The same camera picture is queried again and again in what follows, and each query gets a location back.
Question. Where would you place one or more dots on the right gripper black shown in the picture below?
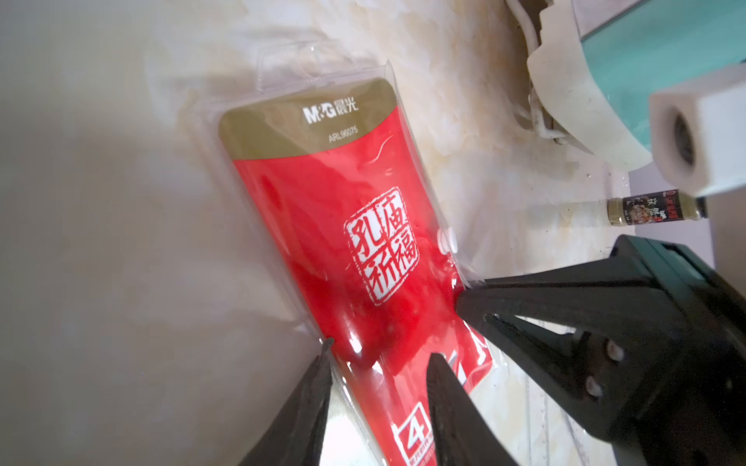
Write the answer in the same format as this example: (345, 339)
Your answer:
(655, 341)

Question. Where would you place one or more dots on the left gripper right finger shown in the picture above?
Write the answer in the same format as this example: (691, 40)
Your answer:
(461, 436)

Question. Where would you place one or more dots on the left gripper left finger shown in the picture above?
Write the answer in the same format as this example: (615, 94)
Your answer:
(296, 434)

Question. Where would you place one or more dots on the spice jar black lid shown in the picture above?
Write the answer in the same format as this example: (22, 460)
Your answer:
(658, 207)

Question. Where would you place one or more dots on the mint green toaster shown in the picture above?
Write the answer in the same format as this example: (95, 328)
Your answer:
(594, 64)

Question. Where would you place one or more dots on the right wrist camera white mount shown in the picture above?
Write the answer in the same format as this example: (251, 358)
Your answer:
(698, 132)

